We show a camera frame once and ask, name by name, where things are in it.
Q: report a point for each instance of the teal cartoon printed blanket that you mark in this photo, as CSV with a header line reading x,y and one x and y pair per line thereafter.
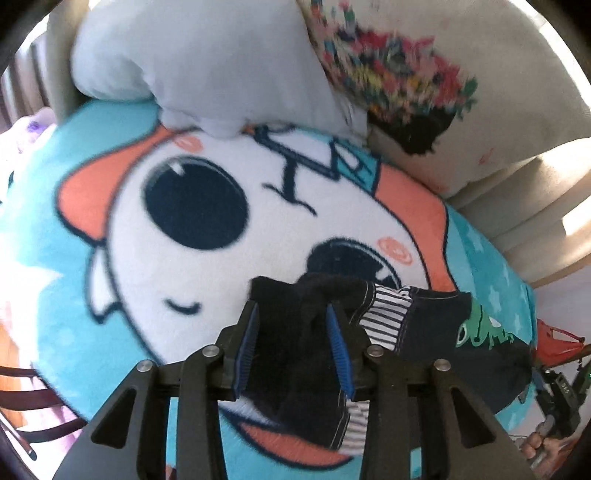
x,y
138,258

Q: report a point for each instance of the plain white pillow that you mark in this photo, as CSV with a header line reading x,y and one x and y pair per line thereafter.
x,y
198,60

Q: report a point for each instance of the red plastic object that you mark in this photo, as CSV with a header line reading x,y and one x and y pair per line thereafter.
x,y
556,344

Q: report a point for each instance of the dark bentwood chair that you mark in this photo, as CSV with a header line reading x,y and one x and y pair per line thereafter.
x,y
32,397

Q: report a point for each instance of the beige sofa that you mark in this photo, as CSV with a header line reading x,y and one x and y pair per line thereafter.
x,y
545,217

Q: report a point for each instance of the person's right hand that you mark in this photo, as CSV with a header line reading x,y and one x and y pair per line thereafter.
x,y
538,446

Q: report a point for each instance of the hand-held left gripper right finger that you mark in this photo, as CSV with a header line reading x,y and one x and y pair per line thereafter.
x,y
340,355

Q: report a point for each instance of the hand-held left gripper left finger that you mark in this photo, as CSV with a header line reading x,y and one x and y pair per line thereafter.
x,y
244,355

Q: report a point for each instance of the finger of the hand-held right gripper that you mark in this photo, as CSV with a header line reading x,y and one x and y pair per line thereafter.
x,y
543,386

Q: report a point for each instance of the pale purple cloth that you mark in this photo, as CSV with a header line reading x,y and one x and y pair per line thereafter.
x,y
23,147

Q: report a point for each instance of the cream pillow with colourful print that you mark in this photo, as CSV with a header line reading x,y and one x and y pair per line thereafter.
x,y
498,55

